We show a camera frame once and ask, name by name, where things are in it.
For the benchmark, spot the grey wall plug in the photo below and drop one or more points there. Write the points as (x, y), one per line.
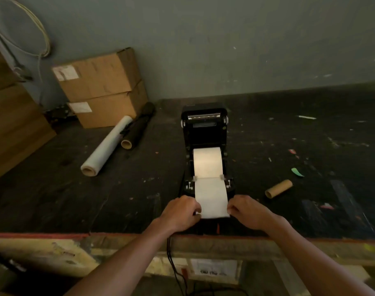
(22, 74)

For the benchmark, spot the person's left forearm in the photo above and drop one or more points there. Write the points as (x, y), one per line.
(122, 265)

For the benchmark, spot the brown cardboard roll core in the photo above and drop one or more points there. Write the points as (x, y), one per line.
(278, 188)

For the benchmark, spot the white paper roll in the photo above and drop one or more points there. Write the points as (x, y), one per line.
(207, 163)

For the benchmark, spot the small white stick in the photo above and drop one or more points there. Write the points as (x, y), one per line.
(306, 117)

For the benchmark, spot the white printed paper sheet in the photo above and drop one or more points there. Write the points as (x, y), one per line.
(213, 268)

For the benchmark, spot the large brown cardboard box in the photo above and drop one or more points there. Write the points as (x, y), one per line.
(110, 112)
(95, 78)

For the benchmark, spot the green sticker scrap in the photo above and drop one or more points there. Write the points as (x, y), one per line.
(297, 172)

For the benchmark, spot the black film roll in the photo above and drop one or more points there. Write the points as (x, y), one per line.
(138, 126)

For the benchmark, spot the person's left hand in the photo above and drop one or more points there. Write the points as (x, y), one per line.
(179, 215)

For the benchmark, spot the person's right forearm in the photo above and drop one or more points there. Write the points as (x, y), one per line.
(320, 265)

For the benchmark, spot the person's right hand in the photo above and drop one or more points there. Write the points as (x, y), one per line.
(255, 214)

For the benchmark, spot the black printer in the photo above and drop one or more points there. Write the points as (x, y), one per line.
(204, 132)

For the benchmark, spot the white plastic film roll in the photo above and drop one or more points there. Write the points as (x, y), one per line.
(107, 146)

